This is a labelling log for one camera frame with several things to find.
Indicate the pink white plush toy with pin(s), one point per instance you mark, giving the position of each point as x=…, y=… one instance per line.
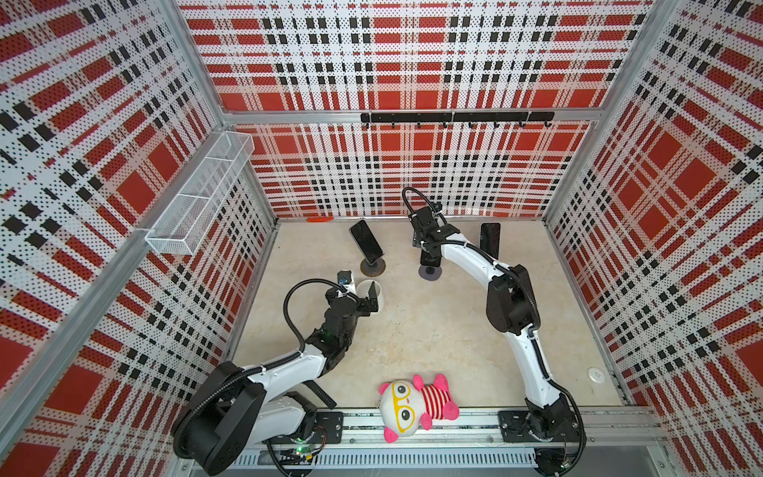
x=407, y=406

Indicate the white wire mesh basket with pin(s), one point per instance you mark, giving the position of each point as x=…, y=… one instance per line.
x=185, y=223

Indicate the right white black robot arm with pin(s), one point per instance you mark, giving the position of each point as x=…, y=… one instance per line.
x=511, y=309

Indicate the black smartphone green edge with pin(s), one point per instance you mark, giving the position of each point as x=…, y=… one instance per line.
x=366, y=241

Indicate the black wristwatch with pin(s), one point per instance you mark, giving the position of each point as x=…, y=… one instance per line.
x=328, y=401

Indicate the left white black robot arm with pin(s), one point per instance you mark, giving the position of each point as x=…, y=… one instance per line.
x=238, y=405

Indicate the white round puck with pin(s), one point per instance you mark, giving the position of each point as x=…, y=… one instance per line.
x=596, y=375

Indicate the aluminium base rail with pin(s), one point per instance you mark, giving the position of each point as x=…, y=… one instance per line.
x=620, y=441

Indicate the grey phone stand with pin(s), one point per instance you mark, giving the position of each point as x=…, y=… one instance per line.
x=430, y=273

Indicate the white ceramic mug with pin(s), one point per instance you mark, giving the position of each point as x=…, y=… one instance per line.
x=382, y=296

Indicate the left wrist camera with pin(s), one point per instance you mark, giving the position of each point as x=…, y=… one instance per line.
x=346, y=280

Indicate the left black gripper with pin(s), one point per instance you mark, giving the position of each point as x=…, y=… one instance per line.
x=365, y=309

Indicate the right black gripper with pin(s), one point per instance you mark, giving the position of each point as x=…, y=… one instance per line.
x=415, y=239

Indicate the wooden base phone stand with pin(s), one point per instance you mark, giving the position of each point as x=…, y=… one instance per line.
x=372, y=269

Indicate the black wall hook rail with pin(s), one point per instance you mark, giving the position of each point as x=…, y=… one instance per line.
x=420, y=118

